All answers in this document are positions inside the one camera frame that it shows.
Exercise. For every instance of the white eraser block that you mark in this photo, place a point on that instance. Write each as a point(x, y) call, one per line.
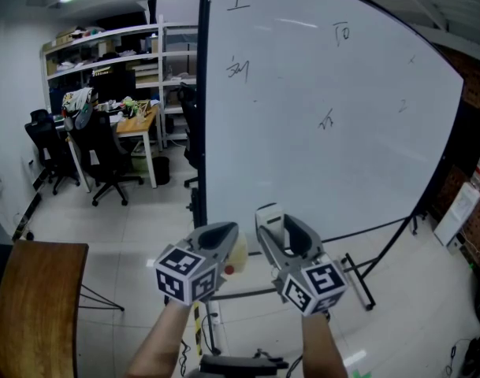
point(269, 221)

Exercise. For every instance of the person's right forearm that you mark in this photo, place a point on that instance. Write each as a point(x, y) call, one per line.
point(322, 349)

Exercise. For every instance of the black office chair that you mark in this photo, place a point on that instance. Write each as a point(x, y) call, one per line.
point(190, 132)
point(99, 148)
point(46, 144)

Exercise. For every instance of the small white floor device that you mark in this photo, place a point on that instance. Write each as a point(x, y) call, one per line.
point(455, 245)

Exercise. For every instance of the wide white shelving unit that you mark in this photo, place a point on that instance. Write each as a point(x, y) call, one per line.
point(105, 51)

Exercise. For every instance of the translucent box with red button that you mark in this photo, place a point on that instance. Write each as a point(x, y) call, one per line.
point(237, 256)

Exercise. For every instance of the black computer monitor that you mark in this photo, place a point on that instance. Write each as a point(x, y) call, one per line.
point(113, 85)

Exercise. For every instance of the black trash bin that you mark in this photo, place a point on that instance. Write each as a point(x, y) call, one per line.
point(161, 169)

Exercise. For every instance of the wooden stick frame model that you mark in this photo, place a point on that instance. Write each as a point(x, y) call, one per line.
point(142, 108)

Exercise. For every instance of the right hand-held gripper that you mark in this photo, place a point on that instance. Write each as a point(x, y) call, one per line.
point(318, 286)

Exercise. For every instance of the patterned white garment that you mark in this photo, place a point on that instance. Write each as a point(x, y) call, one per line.
point(76, 98)

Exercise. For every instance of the wooden desk with white legs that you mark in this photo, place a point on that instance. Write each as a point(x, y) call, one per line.
point(139, 123)

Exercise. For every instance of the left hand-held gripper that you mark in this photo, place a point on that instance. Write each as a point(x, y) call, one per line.
point(180, 276)

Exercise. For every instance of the narrow white shelving unit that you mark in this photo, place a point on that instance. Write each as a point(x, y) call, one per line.
point(180, 57)

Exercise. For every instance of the person's left forearm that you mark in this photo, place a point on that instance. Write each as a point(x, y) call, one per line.
point(161, 345)

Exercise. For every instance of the black stand base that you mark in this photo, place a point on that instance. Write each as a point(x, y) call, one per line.
point(239, 366)

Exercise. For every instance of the brown wooden table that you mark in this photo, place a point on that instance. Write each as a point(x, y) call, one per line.
point(38, 309)

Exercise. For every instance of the black display on stand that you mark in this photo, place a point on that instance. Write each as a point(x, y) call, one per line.
point(476, 140)

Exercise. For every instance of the large whiteboard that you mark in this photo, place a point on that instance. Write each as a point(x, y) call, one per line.
point(322, 112)

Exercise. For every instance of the white water dispenser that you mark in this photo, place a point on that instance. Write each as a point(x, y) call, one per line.
point(458, 215)

